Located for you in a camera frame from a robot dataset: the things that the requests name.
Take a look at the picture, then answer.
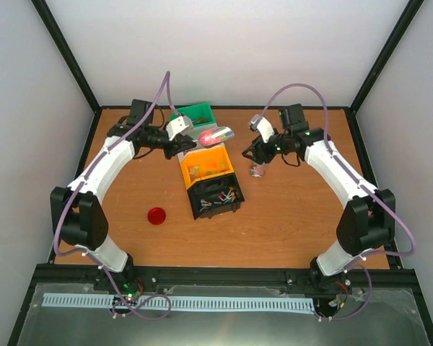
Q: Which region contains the clear plastic jar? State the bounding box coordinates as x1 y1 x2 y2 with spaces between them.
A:
249 163 266 178

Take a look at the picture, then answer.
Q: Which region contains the silver metal scoop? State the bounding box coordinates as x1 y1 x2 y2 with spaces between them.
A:
197 126 235 148

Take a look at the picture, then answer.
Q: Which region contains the red jar lid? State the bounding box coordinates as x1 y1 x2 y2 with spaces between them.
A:
147 207 167 226

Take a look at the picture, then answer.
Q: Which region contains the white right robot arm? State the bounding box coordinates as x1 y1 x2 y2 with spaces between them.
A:
242 104 395 292

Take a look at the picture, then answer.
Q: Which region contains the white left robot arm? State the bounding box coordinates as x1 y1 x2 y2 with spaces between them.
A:
50 99 196 290

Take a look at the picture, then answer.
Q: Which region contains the white candy bin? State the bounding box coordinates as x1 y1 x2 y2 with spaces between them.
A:
177 123 224 163

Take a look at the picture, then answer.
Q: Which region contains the yellow candy bin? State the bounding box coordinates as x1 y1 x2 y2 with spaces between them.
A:
178 144 234 190

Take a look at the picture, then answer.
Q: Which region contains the green candy bin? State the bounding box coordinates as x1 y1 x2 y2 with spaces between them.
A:
177 102 216 128

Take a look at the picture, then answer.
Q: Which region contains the black candy bin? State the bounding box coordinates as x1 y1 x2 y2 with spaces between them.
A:
187 173 245 220

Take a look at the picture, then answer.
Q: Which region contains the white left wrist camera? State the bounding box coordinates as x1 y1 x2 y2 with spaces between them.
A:
165 115 193 141

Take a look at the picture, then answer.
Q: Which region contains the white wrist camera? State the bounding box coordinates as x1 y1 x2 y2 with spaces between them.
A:
165 115 193 141
248 115 275 143

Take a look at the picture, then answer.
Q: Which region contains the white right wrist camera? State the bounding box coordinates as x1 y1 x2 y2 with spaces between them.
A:
248 115 275 143

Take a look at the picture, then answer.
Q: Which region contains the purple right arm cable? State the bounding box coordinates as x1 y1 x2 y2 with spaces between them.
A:
254 82 418 323

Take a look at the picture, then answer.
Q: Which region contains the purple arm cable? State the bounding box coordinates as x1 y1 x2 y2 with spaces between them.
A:
53 71 178 320
254 82 418 323

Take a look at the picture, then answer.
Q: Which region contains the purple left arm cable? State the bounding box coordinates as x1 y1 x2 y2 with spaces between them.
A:
53 71 178 320

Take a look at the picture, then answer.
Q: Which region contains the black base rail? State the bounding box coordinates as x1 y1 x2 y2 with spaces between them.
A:
32 264 418 298

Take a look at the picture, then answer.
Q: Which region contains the black enclosure frame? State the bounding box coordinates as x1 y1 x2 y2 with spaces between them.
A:
8 1 433 345

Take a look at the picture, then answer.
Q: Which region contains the light blue cable duct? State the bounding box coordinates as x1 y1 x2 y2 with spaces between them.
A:
41 293 315 314

